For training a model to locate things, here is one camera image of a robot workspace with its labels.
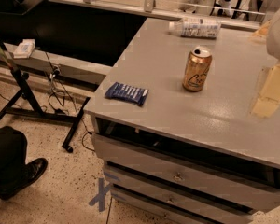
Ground grey drawer cabinet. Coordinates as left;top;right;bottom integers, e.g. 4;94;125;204
87;19;280;224

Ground black cables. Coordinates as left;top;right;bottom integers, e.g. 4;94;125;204
41;51;96;152

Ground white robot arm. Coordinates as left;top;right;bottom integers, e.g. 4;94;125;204
252;8;280;118

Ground black trouser leg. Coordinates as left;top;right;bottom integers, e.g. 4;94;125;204
0;126;27;186

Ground gold soda can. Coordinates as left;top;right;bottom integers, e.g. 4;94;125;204
183;46;212;92

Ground black leather shoe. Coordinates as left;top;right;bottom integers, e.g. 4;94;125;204
0;158;48;201

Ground clear plastic water bottle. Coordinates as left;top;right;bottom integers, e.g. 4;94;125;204
169;18;221;38

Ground white small box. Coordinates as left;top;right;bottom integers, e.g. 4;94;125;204
13;39;35;59

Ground blue rxbar wrapper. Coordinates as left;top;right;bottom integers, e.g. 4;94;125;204
105;82;148;106

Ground black metal stand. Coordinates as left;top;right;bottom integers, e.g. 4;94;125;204
0;41;90;153

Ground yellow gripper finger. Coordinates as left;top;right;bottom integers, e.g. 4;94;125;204
251;20;272;39
252;61;280;118

